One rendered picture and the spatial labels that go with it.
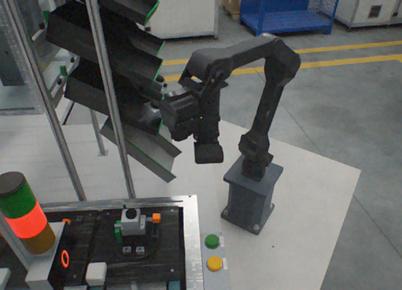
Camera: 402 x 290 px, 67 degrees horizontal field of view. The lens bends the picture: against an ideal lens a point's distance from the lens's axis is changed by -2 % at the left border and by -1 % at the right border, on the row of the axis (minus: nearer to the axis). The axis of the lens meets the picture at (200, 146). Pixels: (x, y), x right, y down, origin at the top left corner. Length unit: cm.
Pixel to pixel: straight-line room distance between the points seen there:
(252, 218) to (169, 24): 402
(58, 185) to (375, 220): 202
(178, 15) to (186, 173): 371
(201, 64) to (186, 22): 422
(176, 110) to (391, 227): 209
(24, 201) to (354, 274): 192
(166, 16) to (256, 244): 405
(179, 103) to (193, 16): 424
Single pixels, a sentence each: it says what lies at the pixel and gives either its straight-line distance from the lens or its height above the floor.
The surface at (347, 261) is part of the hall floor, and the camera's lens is 220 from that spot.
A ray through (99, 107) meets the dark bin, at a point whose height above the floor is 128.
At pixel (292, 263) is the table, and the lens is 106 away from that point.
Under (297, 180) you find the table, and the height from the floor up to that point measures 86.
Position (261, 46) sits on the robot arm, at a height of 149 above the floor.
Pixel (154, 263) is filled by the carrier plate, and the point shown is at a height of 97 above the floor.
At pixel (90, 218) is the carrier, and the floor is 97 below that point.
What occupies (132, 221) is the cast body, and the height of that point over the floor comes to 108.
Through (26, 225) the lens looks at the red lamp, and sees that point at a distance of 57.
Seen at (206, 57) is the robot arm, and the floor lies 150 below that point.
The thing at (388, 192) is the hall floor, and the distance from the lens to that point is 273.
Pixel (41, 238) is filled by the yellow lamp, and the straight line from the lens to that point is 60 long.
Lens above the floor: 174
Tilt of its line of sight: 40 degrees down
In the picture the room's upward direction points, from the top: straight up
